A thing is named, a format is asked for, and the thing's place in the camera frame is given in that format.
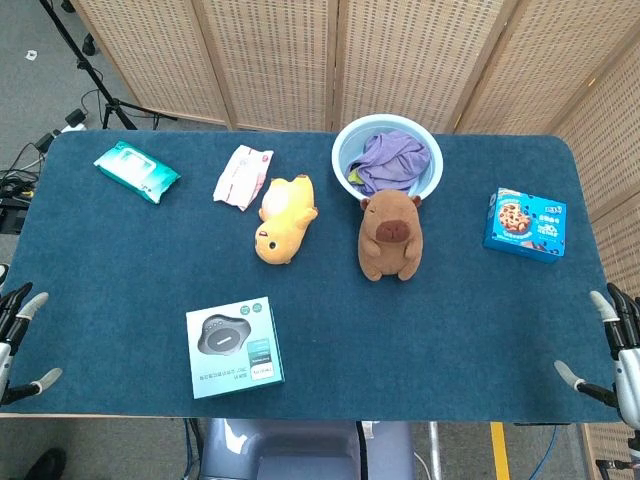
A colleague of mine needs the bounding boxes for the teal speaker product box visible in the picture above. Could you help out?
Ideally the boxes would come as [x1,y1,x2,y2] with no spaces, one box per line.
[185,296,286,400]

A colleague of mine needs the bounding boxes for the dark blue table mat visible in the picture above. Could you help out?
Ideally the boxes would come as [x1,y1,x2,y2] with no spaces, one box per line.
[0,130,621,425]

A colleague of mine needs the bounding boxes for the pink white wipes pack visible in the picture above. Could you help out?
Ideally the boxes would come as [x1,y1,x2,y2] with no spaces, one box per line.
[212,144,275,212]

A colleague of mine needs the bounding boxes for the green wet wipes pack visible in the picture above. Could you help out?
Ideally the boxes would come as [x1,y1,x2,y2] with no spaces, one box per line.
[93,139,182,205]

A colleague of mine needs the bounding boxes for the black tripod stand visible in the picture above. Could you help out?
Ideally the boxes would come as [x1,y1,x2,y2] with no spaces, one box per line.
[38,0,177,131]

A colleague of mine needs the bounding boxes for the blue cable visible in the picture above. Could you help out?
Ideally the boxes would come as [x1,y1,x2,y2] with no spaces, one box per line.
[529,424,559,480]

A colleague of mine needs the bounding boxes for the white power strip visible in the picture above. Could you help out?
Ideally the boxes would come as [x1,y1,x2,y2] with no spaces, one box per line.
[60,108,89,134]

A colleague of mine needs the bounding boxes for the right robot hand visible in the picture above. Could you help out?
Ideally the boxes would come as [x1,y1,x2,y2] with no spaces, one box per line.
[553,282,640,430]

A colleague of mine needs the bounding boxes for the yellow capybara plush toy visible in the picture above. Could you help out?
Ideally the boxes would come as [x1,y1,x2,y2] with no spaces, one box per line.
[254,173,319,265]

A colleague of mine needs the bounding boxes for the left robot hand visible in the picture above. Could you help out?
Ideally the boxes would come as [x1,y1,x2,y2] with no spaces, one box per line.
[0,281,64,407]

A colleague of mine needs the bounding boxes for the blue cookie box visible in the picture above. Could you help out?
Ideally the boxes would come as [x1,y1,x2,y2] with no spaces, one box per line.
[482,187,568,258]

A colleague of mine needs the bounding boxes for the brown capybara plush toy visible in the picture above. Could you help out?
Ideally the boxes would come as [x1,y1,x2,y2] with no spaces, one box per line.
[356,189,425,282]

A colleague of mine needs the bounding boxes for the light blue plastic basin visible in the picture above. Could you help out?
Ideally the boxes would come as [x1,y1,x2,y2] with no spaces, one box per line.
[331,114,445,201]

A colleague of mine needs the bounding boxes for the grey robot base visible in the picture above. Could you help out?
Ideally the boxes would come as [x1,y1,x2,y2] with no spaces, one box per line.
[199,417,416,480]

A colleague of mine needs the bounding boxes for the black floor cables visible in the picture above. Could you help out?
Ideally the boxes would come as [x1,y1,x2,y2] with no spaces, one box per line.
[0,89,106,236]

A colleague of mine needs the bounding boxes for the black shoe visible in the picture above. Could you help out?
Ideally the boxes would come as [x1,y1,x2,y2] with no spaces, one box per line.
[23,447,68,480]

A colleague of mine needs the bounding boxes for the purple cloth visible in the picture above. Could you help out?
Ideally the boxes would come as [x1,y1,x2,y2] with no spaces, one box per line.
[347,130,432,197]

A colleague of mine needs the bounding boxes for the yellow floor tape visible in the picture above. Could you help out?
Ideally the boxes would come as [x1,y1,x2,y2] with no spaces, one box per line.
[489,421,512,480]

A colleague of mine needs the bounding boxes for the woven bamboo folding screen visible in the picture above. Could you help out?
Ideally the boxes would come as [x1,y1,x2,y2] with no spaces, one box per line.
[69,0,640,480]

